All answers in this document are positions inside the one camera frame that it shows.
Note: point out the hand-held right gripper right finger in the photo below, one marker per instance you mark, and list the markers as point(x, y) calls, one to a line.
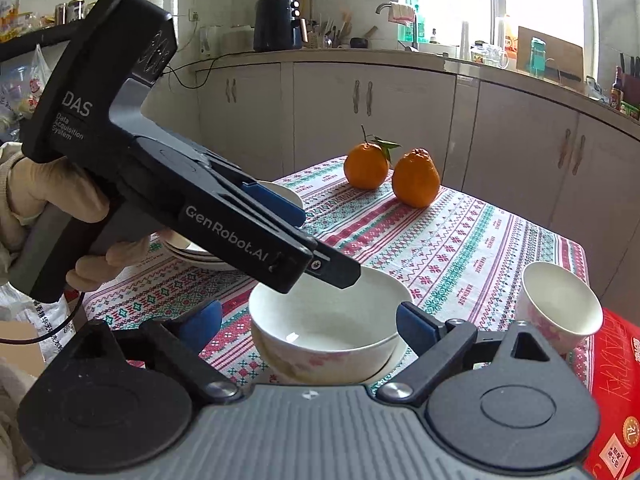
point(416, 327)

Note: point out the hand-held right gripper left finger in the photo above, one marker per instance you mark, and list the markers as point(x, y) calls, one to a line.
point(200, 324)

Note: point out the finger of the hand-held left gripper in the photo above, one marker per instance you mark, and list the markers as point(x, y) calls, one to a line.
point(275, 205)
point(335, 271)

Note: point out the white plate with flower print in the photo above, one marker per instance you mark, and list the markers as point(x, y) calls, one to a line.
point(215, 266)
point(287, 194)

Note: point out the white bowl with pink flowers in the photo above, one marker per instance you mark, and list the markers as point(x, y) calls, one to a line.
point(560, 300)
point(325, 310)

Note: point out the person's left forearm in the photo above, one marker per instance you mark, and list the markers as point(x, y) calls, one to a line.
point(6, 210)

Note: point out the person's left hand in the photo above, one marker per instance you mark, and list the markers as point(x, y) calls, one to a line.
point(55, 185)

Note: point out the orange with green leaf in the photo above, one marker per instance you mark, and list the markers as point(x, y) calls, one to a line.
point(365, 165)

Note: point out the patterned red green tablecloth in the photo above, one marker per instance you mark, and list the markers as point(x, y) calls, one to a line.
point(475, 245)

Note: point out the white kitchen cabinet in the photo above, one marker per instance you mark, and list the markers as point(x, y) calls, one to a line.
point(325, 100)

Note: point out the bumpy orange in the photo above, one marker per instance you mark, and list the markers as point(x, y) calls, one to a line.
point(415, 180)

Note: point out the plastic bags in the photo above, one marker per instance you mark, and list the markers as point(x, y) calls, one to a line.
point(25, 95)

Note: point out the utensil holder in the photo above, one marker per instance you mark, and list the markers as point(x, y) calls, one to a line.
point(332, 35)

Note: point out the dark blue air fryer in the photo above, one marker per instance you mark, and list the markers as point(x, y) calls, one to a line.
point(275, 25)

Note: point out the red cardboard box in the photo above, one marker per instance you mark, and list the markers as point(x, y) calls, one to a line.
point(617, 385)

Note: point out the person's cream jacket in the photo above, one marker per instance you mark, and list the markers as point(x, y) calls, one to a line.
point(12, 420)

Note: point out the green dish soap bottle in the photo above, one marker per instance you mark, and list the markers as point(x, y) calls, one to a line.
point(412, 27)

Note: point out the kitchen countertop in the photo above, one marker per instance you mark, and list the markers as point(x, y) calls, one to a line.
point(450, 62)

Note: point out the steel faucet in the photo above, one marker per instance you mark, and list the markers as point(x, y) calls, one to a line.
point(385, 7)

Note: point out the glass jar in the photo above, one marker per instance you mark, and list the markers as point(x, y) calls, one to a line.
point(482, 55)

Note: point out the teal plastic bottle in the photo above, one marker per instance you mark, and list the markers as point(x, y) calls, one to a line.
point(539, 57)

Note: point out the dark sauce bottle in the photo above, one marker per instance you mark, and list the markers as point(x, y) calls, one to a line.
point(616, 92)

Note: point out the brown cardboard sheet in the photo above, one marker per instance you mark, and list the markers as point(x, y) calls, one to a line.
point(565, 55)

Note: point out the knife block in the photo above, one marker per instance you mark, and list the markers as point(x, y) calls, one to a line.
point(631, 80)

